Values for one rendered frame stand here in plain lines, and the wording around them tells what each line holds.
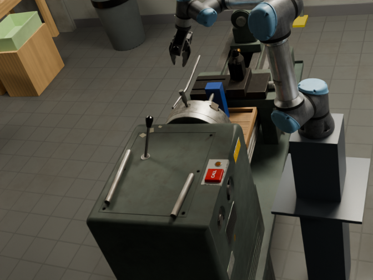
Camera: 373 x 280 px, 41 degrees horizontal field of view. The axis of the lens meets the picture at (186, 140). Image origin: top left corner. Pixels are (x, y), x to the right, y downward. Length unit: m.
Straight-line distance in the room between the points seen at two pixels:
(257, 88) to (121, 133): 1.93
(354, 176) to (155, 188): 1.03
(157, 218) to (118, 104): 3.09
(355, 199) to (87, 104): 3.19
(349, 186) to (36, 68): 3.78
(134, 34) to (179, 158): 3.72
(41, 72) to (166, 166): 3.69
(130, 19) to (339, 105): 2.48
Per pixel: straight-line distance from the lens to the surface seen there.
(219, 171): 1.83
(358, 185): 2.44
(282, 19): 1.79
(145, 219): 1.78
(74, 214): 3.84
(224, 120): 2.25
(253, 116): 2.65
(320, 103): 2.06
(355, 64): 4.60
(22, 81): 5.43
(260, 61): 3.20
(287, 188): 2.45
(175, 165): 1.93
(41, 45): 5.53
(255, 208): 2.35
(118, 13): 5.42
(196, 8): 2.10
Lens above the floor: 2.51
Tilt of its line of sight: 38 degrees down
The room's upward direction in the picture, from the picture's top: 17 degrees counter-clockwise
